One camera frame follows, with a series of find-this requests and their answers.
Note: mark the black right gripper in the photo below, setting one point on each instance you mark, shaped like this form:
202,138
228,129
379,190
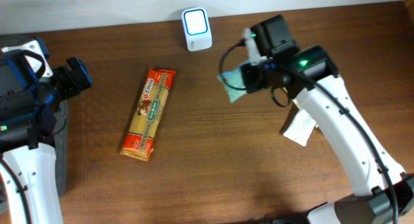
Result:
250,76

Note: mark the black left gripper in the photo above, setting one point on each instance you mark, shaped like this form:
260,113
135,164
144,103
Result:
65,80

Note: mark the teal wipes packet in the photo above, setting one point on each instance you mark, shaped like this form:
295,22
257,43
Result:
235,79

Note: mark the white tube gold cap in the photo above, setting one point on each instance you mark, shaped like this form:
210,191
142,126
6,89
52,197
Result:
300,128

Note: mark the red spaghetti packet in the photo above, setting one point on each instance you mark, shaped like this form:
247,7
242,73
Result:
140,137

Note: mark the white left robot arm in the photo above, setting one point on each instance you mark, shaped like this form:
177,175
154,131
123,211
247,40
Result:
33,128

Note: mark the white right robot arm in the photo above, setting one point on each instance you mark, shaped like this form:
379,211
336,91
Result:
382,191

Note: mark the white barcode scanner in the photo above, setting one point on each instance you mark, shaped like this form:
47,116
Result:
197,29

